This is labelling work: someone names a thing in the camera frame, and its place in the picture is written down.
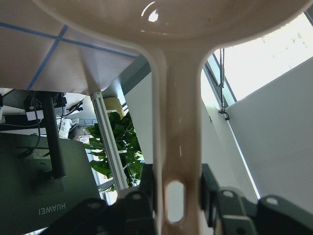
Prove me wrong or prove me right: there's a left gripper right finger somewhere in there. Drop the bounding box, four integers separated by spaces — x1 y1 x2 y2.
201 164 313 235

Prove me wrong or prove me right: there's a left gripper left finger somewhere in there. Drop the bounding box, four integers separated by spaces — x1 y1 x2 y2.
42 164 157 235

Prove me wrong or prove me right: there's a green potted plant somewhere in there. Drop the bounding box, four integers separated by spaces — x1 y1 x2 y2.
84 112 145 187

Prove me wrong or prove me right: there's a black Huawei monitor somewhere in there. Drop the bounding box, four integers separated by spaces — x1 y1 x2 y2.
0 91 99 235

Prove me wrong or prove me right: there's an aluminium frame post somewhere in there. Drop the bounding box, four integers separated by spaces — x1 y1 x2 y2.
91 92 128 192

